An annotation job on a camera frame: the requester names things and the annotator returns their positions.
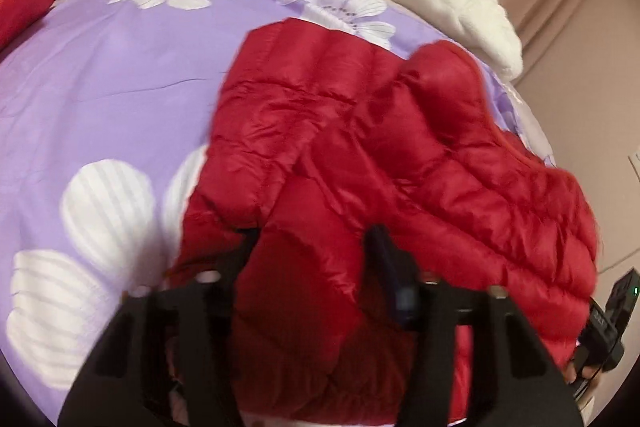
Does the folded light red jacket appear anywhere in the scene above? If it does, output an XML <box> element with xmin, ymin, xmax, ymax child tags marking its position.
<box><xmin>0</xmin><ymin>0</ymin><xmax>54</xmax><ymax>50</ymax></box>

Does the white power cable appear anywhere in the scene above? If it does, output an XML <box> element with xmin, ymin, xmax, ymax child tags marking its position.
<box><xmin>596</xmin><ymin>250</ymin><xmax>640</xmax><ymax>275</ymax></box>

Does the red quilted down jacket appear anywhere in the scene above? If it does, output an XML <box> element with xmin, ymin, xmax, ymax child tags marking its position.
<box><xmin>169</xmin><ymin>18</ymin><xmax>598</xmax><ymax>425</ymax></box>

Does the white wall power strip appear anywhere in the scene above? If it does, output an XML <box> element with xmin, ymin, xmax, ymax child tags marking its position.
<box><xmin>628</xmin><ymin>148</ymin><xmax>640</xmax><ymax>180</ymax></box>

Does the purple floral duvet cover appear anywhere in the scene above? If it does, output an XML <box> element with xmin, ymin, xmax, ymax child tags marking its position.
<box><xmin>0</xmin><ymin>0</ymin><xmax>557</xmax><ymax>423</ymax></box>

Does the person's right hand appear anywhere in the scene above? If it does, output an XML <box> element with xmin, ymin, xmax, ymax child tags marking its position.
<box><xmin>562</xmin><ymin>345</ymin><xmax>601</xmax><ymax>400</ymax></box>

